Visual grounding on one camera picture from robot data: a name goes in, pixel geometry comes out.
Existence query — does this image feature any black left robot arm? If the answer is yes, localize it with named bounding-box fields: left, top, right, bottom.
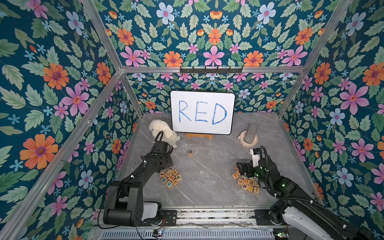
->
left=103, top=142, right=174, bottom=227

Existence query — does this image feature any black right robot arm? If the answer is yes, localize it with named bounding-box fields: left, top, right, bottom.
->
left=237, top=146, right=375, bottom=240

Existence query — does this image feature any white whiteboard reading RED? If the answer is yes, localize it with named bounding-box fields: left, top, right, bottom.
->
left=170, top=91, right=236, bottom=135

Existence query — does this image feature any white plush dog toy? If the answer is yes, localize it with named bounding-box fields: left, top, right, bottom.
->
left=149, top=120, right=180, bottom=148

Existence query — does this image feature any wooden block brown X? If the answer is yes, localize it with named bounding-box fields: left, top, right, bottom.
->
left=172, top=169, right=179, bottom=176

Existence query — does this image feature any grey felt pad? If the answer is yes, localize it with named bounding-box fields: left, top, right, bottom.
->
left=244, top=124, right=258, bottom=144

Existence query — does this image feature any wooden block green P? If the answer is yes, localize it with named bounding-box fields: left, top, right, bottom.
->
left=176, top=174, right=183, bottom=182

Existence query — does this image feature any wooden block blue K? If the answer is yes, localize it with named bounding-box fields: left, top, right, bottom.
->
left=166, top=181, right=174, bottom=189

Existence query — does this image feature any wooden block brown H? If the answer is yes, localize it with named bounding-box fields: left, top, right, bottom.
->
left=172, top=179, right=179, bottom=186

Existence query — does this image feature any wooden whiteboard easel stand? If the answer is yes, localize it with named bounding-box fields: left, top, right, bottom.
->
left=186, top=133, right=213, bottom=140

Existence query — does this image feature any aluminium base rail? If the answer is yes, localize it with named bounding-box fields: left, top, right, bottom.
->
left=95, top=206, right=340, bottom=232

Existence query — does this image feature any black hook rail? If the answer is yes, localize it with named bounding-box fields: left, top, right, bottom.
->
left=179, top=66, right=243, bottom=75

